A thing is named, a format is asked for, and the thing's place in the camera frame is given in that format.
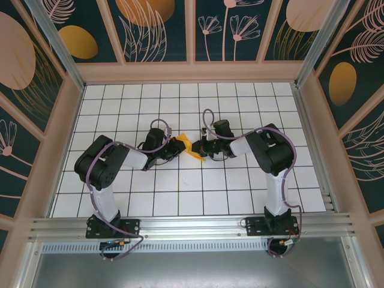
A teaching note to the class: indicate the aluminium frame post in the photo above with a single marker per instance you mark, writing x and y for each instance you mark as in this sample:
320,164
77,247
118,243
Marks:
318,39
60,51

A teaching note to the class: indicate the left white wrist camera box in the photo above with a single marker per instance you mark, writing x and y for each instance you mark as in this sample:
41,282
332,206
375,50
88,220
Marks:
168,130

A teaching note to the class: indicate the aluminium side rail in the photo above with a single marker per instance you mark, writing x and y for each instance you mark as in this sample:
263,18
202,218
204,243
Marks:
300,102

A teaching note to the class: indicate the orange paper sheet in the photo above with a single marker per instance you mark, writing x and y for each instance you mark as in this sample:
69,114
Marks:
183,138

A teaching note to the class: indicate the grey metal sheet shelf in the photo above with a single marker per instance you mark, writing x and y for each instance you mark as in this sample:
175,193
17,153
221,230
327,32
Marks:
192,270

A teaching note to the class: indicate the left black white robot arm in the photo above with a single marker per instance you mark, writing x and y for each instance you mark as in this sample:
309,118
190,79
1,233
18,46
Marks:
99,162

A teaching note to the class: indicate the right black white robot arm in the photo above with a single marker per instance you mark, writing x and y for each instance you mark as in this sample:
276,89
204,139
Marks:
270,150

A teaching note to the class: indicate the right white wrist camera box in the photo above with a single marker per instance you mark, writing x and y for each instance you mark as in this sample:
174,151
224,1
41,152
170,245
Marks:
205,133

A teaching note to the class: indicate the circuit board with yellow connector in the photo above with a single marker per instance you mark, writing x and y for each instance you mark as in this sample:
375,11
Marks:
115,243
289,241

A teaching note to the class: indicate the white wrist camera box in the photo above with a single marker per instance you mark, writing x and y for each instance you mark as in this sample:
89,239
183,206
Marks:
168,130
205,133

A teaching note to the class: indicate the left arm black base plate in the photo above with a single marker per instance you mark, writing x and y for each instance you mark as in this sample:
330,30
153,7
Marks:
132,228

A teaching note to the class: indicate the long aluminium mounting rail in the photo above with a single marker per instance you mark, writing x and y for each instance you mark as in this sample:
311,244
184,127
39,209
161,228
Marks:
192,226

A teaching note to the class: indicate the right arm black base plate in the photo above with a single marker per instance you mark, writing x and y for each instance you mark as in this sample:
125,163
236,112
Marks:
255,226

